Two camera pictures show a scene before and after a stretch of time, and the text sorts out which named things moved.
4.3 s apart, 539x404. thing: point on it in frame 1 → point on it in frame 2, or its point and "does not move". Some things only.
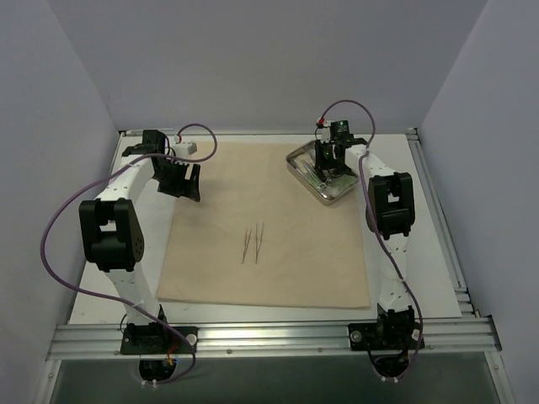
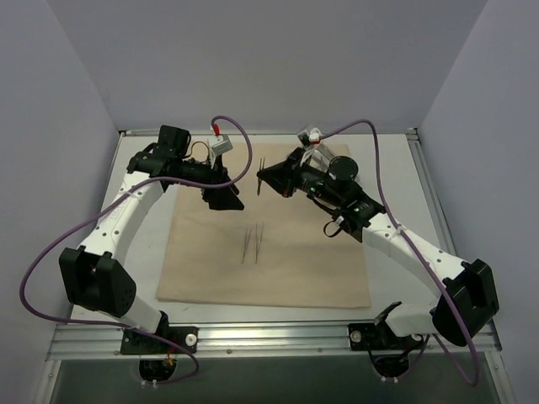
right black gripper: x=329 y=152 → x=292 y=173
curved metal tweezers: x=246 y=245 does not move
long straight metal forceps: x=258 y=248 does not move
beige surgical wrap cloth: x=260 y=235 does not move
